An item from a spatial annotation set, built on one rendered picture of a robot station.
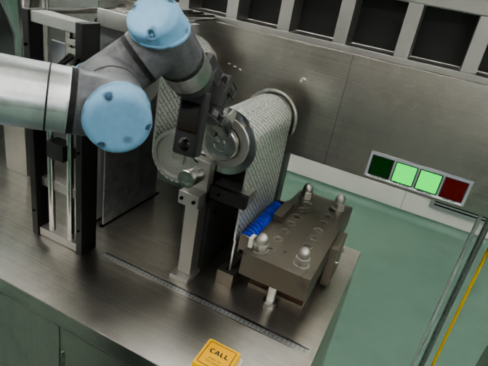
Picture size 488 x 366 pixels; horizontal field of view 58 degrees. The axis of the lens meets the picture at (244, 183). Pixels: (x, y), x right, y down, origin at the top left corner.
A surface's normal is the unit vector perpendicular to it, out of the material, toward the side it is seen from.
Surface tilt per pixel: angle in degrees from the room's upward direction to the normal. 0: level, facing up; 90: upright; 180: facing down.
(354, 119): 90
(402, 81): 90
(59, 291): 0
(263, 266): 90
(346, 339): 0
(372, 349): 0
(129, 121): 90
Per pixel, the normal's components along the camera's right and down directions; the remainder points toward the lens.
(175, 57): 0.52, 0.76
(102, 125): 0.32, 0.47
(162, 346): 0.16, -0.89
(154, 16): -0.22, -0.32
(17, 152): -0.43, 0.33
